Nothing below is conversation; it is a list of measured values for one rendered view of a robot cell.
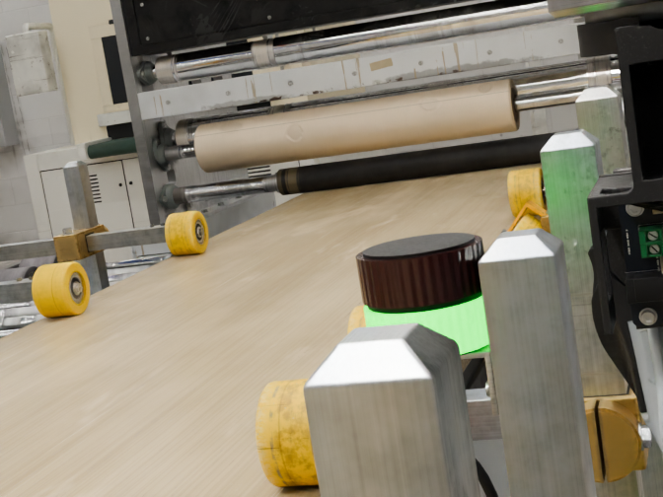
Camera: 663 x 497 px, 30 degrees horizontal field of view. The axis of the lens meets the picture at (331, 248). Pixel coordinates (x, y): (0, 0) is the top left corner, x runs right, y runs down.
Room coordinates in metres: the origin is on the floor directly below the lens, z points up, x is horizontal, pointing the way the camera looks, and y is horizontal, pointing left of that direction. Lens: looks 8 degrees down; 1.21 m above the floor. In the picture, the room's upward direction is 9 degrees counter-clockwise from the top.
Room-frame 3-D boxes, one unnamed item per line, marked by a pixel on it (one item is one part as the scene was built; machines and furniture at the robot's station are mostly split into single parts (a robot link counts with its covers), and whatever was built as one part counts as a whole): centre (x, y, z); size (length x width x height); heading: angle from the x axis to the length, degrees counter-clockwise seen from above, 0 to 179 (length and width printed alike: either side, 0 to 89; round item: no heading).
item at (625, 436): (0.82, -0.17, 0.95); 0.13 x 0.06 x 0.05; 162
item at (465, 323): (0.57, -0.04, 1.08); 0.06 x 0.06 x 0.02
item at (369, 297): (0.57, -0.04, 1.11); 0.06 x 0.06 x 0.02
